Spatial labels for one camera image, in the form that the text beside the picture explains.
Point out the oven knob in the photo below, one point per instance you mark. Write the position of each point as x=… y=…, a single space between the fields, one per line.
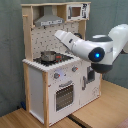
x=56 y=75
x=74 y=69

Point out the toy oven door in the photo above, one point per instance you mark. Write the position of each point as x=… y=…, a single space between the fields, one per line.
x=64 y=96

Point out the toy microwave oven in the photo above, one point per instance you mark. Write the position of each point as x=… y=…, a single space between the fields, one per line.
x=78 y=11

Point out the black toy stovetop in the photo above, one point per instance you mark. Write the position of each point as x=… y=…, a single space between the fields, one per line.
x=59 y=58

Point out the grey ice dispenser panel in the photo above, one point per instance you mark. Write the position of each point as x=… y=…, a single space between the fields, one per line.
x=90 y=74

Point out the wooden toy kitchen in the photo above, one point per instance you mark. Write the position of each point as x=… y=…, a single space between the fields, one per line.
x=40 y=84

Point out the grey fridge door handle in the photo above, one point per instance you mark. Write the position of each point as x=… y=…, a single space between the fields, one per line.
x=84 y=83

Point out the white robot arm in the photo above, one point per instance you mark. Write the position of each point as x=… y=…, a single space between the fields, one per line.
x=101 y=51

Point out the grey range hood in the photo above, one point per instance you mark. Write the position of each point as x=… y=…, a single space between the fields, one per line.
x=48 y=18

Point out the left oven knob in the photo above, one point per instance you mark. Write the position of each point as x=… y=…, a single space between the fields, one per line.
x=56 y=75

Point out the small metal pot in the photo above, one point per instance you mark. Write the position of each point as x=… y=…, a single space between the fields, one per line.
x=48 y=56

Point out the right oven knob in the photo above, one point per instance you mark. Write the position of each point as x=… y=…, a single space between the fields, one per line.
x=74 y=69

